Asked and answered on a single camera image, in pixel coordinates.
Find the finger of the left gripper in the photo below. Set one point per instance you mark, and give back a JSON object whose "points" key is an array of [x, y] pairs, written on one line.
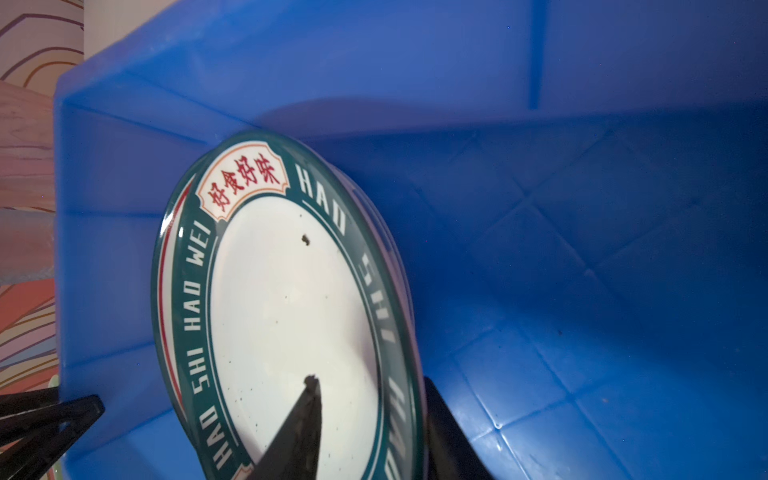
{"points": [[37, 429]]}

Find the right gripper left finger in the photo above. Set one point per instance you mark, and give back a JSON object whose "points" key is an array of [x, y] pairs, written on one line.
{"points": [[295, 450]]}

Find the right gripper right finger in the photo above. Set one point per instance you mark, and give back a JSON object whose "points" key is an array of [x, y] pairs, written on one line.
{"points": [[451, 456]]}

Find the white plate green lettered rim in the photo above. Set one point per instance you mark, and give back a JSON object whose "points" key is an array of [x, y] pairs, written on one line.
{"points": [[272, 266]]}

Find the blue plastic bin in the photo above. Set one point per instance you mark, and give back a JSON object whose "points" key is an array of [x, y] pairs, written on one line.
{"points": [[578, 191]]}

